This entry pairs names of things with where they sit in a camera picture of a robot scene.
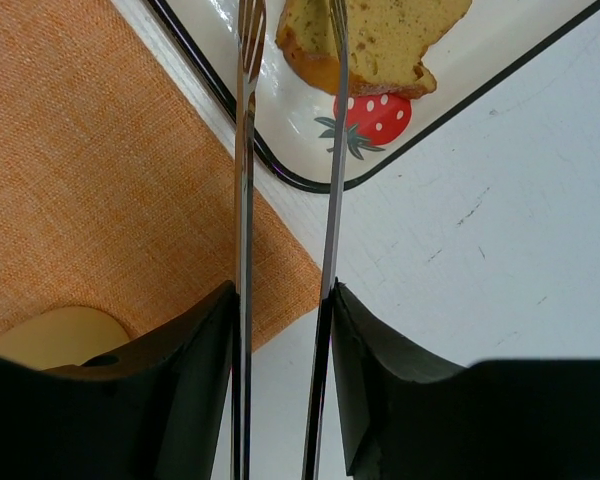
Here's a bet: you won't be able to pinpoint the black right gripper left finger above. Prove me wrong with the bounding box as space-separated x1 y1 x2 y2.
0 282 237 479

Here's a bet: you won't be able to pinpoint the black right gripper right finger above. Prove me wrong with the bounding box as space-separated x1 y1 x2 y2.
332 285 600 479

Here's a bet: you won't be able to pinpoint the brown bread slice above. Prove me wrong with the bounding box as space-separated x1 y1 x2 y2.
276 0 472 100

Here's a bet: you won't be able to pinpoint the metal serving tongs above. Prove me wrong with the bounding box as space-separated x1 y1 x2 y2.
231 1 349 479

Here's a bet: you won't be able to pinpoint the yellow mug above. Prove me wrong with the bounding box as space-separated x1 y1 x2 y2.
0 306 130 370

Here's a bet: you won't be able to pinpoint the orange placemat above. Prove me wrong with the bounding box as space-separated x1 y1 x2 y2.
0 0 324 354

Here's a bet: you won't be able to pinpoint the strawberry pattern tray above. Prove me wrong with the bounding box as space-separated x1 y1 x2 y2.
144 0 600 194

